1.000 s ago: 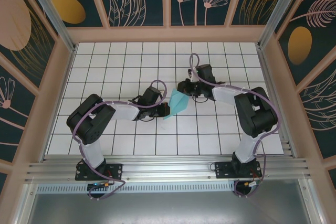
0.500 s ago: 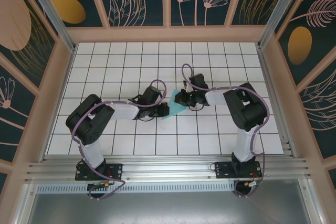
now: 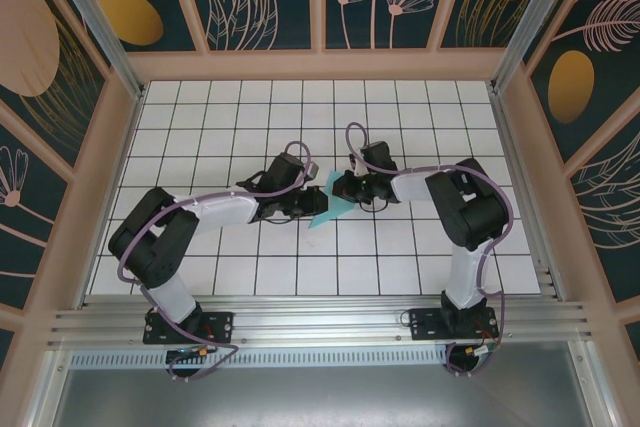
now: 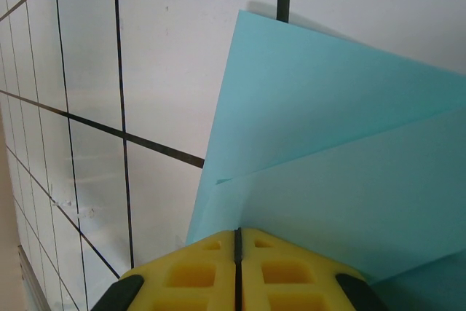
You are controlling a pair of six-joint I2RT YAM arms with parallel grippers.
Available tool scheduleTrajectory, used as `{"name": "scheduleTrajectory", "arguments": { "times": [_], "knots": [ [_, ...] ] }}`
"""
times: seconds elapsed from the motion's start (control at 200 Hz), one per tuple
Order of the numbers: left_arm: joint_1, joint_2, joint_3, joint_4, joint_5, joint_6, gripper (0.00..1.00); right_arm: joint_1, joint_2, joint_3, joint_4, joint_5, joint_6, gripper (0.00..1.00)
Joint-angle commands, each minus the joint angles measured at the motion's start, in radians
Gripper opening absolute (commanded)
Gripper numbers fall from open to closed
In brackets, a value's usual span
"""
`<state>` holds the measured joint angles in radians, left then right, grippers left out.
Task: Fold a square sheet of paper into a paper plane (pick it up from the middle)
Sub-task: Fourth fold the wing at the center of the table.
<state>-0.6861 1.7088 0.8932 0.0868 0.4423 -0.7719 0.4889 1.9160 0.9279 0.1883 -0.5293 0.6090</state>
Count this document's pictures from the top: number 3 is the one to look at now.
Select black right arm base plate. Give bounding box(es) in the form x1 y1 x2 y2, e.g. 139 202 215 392
408 306 500 341

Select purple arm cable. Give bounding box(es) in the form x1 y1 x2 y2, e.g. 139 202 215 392
345 121 515 379
116 140 314 382

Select teal paper sheet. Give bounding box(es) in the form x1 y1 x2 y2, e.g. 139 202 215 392
307 170 365 233

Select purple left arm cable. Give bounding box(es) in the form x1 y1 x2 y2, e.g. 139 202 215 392
116 140 314 382

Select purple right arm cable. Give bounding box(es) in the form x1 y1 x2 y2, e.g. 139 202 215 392
345 121 515 379

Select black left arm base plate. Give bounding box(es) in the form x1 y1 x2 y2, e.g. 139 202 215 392
143 310 235 346

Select grey metal panel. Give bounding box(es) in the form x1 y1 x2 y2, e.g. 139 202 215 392
47 369 601 427

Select slotted grey cable duct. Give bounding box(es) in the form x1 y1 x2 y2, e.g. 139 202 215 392
69 349 576 371

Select aluminium corner post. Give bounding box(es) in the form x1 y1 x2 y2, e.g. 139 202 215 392
39 0 147 101
489 0 586 93

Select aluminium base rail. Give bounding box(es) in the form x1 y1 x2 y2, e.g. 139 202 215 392
47 294 596 348

